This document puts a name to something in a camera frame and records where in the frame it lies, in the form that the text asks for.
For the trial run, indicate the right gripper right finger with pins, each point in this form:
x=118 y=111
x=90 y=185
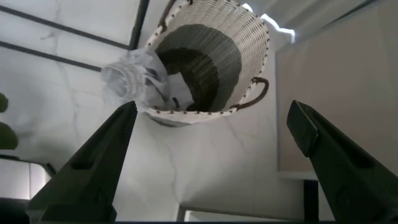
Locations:
x=357 y=186

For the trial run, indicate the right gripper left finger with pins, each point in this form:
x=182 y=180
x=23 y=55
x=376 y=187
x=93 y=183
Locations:
x=93 y=186

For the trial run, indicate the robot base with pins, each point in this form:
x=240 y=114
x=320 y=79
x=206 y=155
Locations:
x=18 y=180

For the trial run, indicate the black clothes rack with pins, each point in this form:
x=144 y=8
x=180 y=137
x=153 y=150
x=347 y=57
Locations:
x=138 y=25

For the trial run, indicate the white laundry basket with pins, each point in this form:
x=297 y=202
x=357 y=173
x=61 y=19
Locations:
x=242 y=37

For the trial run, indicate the pale grey shorts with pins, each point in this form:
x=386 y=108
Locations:
x=133 y=77

